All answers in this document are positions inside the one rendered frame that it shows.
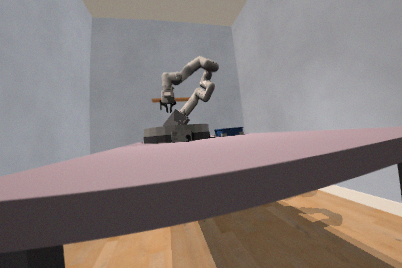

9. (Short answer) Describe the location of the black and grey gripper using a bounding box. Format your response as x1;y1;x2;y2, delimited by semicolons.
161;89;176;113

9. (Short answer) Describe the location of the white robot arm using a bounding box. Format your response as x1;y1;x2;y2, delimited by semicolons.
162;56;219;118

